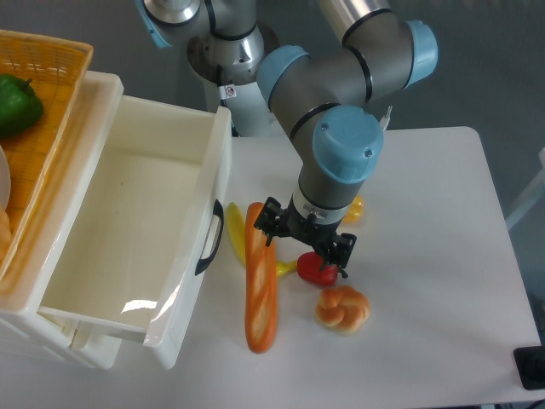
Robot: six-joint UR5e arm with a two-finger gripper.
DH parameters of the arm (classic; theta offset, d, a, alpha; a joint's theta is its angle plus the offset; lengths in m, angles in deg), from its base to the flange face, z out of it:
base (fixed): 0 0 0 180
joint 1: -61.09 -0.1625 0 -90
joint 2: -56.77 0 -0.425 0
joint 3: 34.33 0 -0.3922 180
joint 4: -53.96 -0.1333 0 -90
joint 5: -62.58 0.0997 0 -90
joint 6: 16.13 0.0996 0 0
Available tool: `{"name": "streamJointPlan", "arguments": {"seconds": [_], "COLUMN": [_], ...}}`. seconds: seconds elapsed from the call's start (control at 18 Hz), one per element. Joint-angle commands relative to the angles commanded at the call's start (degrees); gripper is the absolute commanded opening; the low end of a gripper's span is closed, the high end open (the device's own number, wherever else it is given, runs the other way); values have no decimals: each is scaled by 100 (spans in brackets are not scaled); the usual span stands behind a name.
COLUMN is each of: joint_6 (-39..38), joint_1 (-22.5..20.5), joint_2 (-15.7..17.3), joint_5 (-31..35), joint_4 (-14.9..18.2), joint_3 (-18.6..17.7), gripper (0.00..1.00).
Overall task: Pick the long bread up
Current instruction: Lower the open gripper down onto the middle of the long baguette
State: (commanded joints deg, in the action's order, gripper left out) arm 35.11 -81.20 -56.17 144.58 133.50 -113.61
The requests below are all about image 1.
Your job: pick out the round knotted bread roll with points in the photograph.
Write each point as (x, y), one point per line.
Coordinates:
(342, 309)

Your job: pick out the white plate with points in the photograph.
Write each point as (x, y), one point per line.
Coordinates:
(5, 180)

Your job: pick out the yellow banana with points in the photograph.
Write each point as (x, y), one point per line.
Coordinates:
(236, 232)

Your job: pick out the black device at edge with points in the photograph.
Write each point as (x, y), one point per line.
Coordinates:
(530, 365)

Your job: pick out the green bell pepper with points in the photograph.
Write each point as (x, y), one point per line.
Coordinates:
(21, 108)

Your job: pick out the long orange baguette bread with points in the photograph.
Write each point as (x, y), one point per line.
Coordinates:
(261, 303)

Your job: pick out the red bell pepper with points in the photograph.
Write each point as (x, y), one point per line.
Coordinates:
(312, 268)

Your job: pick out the yellow bell pepper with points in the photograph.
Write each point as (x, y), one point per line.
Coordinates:
(355, 211)

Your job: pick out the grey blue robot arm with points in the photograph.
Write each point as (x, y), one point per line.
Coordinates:
(319, 103)

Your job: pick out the orange woven basket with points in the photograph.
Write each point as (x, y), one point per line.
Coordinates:
(56, 67)

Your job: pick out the white plastic drawer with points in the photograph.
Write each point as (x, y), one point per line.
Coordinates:
(128, 265)

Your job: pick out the black drawer handle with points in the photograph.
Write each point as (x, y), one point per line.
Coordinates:
(214, 238)

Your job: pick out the white plastic drawer cabinet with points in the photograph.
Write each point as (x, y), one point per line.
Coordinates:
(25, 328)

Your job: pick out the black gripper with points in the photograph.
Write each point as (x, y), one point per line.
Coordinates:
(334, 249)

